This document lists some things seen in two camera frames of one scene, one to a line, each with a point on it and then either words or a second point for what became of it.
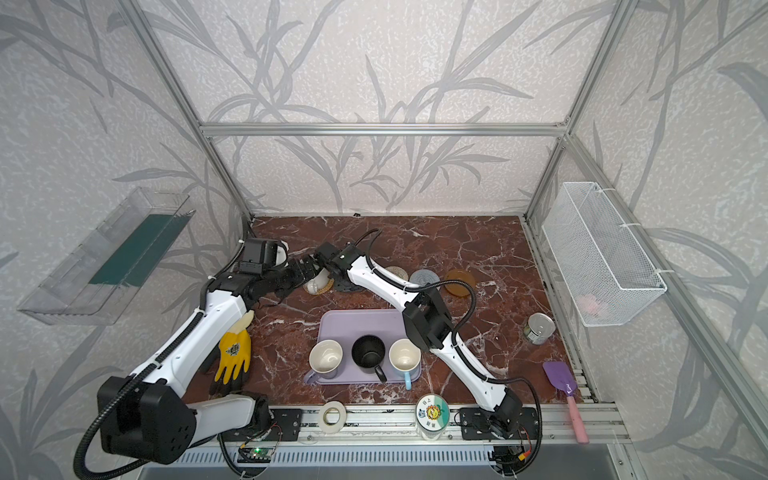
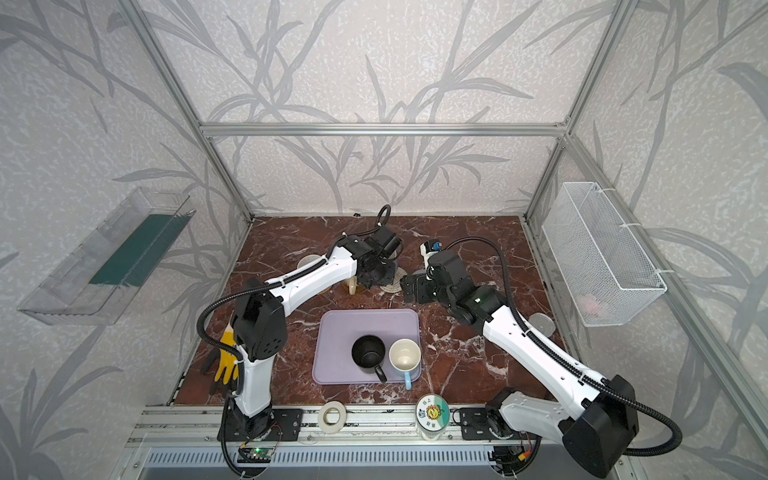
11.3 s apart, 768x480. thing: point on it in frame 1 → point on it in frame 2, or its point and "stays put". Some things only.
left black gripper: (300, 276) → (389, 279)
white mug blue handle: (405, 359) stays put
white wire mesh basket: (605, 278) stays put
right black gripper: (341, 290) → (419, 280)
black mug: (369, 351) stays put
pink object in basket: (588, 303) stays put
